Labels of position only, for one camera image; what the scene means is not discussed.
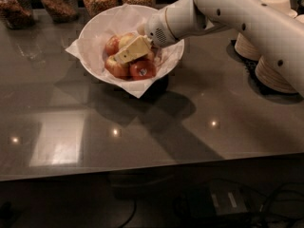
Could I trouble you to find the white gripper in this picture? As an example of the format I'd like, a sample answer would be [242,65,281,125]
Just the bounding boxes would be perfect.
[114,10,178,64]

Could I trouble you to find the yellow-red apple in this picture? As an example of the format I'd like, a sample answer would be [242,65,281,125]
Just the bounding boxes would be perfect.
[119,32,136,48]

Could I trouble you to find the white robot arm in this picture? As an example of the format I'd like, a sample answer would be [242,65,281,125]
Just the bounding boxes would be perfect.
[138,0,304,95]

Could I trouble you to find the red apple with sticker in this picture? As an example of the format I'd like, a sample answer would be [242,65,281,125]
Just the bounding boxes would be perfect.
[129,60,156,81]

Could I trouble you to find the red apple left back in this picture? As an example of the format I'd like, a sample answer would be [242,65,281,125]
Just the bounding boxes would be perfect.
[104,35,120,56]

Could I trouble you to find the red-yellow apple front left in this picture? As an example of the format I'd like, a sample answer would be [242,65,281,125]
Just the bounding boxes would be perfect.
[104,55,129,80]

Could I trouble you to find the white paper liner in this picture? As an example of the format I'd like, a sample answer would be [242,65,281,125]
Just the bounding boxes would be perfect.
[65,3,185,99]

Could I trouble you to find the glass jar with label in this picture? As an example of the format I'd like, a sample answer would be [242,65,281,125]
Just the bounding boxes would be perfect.
[40,0,79,23]

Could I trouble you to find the tall stack paper bowls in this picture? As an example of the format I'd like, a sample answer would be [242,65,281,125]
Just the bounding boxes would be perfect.
[235,0,297,61]

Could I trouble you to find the black mat under bowls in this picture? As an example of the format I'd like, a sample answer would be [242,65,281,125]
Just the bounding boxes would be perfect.
[231,40,298,95]

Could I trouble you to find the front stack paper bowls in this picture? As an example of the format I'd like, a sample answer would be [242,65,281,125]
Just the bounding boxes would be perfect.
[254,14,304,95]

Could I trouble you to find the glass jar far left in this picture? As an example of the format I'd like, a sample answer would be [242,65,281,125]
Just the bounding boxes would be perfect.
[0,0,34,29]

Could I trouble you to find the black power adapter box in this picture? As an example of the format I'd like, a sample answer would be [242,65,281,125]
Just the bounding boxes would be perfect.
[183,184,253,221]

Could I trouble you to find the black cable under table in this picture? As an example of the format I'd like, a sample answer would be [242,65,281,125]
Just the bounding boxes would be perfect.
[117,198,138,228]

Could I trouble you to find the black cables on floor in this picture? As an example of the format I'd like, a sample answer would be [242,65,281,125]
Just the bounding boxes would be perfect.
[172,178,304,228]

